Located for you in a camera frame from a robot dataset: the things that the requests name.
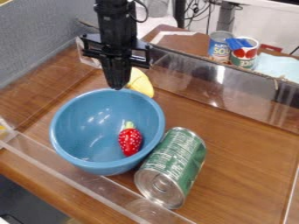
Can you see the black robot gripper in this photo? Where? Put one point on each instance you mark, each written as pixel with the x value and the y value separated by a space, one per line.
pixel 116 42

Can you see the blue plastic bowl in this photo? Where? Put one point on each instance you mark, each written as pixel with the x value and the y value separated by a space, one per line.
pixel 86 124

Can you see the red toy strawberry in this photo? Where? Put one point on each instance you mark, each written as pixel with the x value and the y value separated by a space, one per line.
pixel 129 139

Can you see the blue soup can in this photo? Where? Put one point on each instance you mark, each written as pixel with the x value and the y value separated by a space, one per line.
pixel 219 49

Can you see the blue plastic piece on can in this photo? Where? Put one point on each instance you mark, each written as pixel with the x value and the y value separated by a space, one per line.
pixel 236 43

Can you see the red and white tomato can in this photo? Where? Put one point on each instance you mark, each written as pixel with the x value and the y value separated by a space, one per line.
pixel 245 55

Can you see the grey metal pole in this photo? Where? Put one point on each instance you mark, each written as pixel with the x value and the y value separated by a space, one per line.
pixel 225 16

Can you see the green labelled tin can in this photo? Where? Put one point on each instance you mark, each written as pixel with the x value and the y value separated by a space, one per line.
pixel 169 170

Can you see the clear acrylic back barrier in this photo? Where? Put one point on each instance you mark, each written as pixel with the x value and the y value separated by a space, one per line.
pixel 183 71

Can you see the clear acrylic barrier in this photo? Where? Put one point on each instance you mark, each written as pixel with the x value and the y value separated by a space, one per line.
pixel 90 198
pixel 183 71

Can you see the clear acrylic front barrier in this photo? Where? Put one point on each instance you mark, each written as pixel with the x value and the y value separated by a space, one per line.
pixel 90 198

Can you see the light blue cloth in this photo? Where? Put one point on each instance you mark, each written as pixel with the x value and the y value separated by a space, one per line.
pixel 277 66

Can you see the clear acrylic triangle bracket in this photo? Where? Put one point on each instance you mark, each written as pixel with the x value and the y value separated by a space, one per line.
pixel 85 60

